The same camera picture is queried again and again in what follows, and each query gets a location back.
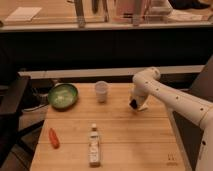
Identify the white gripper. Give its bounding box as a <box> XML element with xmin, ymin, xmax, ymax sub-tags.
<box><xmin>130</xmin><ymin>88</ymin><xmax>148</xmax><ymax>111</ymax></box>

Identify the black eraser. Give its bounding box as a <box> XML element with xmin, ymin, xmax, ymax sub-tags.
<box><xmin>129</xmin><ymin>99</ymin><xmax>138</xmax><ymax>109</ymax></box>

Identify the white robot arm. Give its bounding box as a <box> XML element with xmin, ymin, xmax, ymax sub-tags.
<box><xmin>130</xmin><ymin>67</ymin><xmax>213</xmax><ymax>171</ymax></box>

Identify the translucent plastic cup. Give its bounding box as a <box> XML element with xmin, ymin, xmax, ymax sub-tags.
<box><xmin>94</xmin><ymin>81</ymin><xmax>108</xmax><ymax>103</ymax></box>

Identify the white plastic bottle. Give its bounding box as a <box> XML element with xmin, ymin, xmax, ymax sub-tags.
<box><xmin>88</xmin><ymin>123</ymin><xmax>101</xmax><ymax>167</ymax></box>

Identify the green bowl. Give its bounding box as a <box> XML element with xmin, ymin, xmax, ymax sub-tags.
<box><xmin>47</xmin><ymin>84</ymin><xmax>78</xmax><ymax>110</ymax></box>

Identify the orange carrot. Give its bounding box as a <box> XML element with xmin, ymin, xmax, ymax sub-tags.
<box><xmin>49</xmin><ymin>128</ymin><xmax>60</xmax><ymax>149</ymax></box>

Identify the white paper sheet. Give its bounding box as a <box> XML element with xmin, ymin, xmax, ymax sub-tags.
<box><xmin>6</xmin><ymin>7</ymin><xmax>41</xmax><ymax>22</ymax></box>

